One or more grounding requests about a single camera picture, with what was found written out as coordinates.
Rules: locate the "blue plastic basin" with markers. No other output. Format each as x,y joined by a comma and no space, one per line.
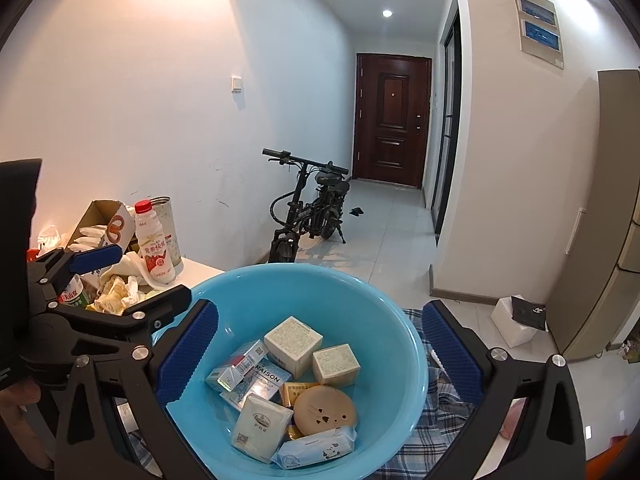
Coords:
310,300

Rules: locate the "person's left hand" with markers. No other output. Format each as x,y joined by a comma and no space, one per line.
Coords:
12,410

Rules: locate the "black slippers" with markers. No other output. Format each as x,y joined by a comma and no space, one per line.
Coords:
356,211

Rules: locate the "blue plaid cloth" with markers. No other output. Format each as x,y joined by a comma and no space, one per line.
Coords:
430,435

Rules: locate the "black electric bicycle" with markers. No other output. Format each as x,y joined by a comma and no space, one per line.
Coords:
310,215

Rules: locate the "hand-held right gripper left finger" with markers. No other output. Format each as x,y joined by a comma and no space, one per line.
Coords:
187,350

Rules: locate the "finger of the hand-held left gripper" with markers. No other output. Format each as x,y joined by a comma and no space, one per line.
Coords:
160,305
95,258

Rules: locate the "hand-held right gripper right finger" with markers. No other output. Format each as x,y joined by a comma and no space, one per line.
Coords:
452,355

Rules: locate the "grey framed wall pictures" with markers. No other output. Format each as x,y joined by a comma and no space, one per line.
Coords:
540,35

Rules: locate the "large white carton box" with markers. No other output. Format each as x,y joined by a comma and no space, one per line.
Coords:
292,345

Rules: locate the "red and white cigarette pack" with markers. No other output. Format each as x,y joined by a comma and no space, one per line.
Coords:
248,358

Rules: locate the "green label bottle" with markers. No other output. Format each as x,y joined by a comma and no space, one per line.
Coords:
72,295

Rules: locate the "light blue flat box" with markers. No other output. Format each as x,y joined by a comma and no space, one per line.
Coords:
267,382

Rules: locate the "small wet wipes packet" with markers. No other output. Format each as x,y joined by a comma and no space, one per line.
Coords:
315,452

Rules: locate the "pink cloth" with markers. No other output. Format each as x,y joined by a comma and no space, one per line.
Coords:
515,420

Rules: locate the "red capped milk bottle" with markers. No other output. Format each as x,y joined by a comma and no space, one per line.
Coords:
155,250

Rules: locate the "crumpled yellow wrapper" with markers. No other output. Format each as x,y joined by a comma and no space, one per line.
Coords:
115,295

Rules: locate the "brown entrance door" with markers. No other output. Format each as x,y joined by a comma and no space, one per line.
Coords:
390,120

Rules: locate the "small yellow box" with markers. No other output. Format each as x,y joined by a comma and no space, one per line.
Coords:
292,394

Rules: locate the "white plastic bag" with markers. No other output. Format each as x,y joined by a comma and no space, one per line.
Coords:
50,237

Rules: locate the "small white carton box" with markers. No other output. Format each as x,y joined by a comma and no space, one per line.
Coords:
336,366

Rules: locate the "open cardboard box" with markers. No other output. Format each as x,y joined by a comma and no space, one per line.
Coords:
117,225

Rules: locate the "white light switch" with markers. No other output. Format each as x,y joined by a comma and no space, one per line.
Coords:
237,83

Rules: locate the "round tan compact case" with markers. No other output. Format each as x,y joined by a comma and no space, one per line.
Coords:
325,412

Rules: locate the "black framed glass door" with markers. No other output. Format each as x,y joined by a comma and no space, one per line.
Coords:
445,110

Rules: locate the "green and white small box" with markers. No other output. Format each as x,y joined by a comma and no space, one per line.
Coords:
220,377

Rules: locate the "black cloth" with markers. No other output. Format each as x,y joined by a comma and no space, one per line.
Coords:
527,312

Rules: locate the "small yellow sachet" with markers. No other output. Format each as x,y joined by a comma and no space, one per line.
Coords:
292,431

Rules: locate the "white tissue packet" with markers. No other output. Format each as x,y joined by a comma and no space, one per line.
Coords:
260,427

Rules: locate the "beige refrigerator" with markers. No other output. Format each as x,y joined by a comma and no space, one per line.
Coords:
600,210

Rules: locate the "metal tin can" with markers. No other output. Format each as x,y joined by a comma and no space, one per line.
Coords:
167,215

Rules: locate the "crumpled white tissue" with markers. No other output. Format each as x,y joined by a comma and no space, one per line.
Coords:
135,267

